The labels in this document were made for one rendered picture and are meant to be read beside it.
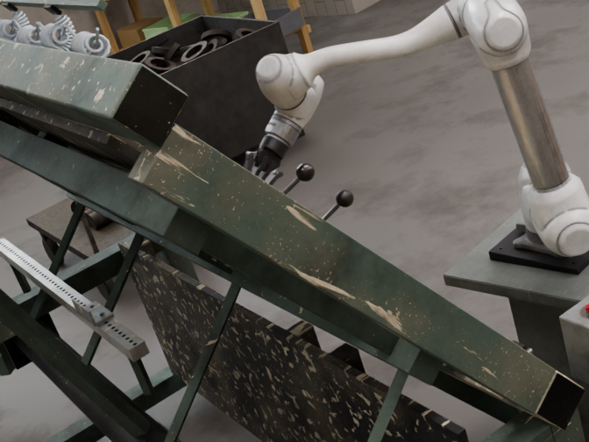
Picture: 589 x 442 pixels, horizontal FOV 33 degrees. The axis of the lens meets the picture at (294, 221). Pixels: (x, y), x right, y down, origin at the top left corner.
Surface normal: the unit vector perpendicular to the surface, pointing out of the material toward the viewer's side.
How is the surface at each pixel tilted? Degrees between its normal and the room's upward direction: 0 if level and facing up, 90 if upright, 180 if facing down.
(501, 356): 90
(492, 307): 0
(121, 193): 36
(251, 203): 90
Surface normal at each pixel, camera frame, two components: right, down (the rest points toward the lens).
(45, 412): -0.29, -0.87
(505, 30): -0.01, 0.34
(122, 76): -0.70, -0.44
